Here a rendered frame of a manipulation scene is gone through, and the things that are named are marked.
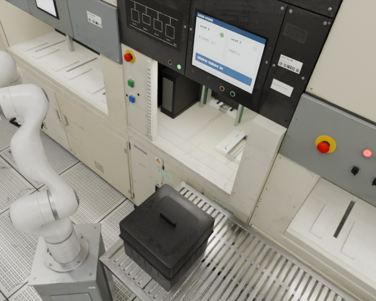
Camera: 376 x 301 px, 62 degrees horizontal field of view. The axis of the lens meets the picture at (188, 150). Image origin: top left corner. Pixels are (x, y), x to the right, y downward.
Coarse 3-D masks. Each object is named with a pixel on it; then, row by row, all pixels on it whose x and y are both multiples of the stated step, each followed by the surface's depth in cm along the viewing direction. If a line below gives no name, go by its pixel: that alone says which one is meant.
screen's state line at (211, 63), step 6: (198, 54) 121; (198, 60) 123; (204, 60) 121; (210, 60) 119; (210, 66) 120; (216, 66) 119; (222, 66) 117; (222, 72) 118; (228, 72) 117; (234, 72) 115; (234, 78) 116; (240, 78) 115; (246, 78) 113; (246, 84) 114
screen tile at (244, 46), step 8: (232, 40) 108; (240, 40) 106; (240, 48) 108; (248, 48) 106; (232, 56) 112; (256, 56) 105; (232, 64) 113; (240, 64) 111; (248, 64) 109; (248, 72) 111
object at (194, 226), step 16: (160, 192) 137; (176, 192) 138; (144, 208) 131; (160, 208) 131; (176, 208) 132; (192, 208) 132; (128, 224) 125; (144, 224) 125; (160, 224) 126; (176, 224) 125; (192, 224) 127; (208, 224) 128; (128, 240) 127; (144, 240) 121; (160, 240) 121; (176, 240) 122; (192, 240) 122; (144, 256) 125; (160, 256) 117; (176, 256) 117; (192, 256) 128; (160, 272) 122; (176, 272) 122
